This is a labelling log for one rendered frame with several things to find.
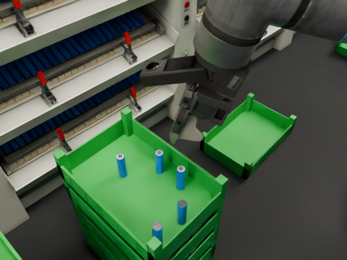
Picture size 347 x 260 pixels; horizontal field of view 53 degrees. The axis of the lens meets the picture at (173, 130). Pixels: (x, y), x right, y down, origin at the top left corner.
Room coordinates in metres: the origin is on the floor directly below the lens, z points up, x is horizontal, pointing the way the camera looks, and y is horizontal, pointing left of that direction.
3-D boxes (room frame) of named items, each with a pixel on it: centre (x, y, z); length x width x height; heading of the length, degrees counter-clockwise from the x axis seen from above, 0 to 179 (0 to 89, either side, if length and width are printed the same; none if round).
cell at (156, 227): (0.31, 0.03, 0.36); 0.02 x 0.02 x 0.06
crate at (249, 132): (0.86, -0.27, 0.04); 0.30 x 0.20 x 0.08; 137
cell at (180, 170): (0.43, -0.02, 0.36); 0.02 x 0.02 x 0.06
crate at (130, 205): (0.43, 0.07, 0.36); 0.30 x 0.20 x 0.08; 46
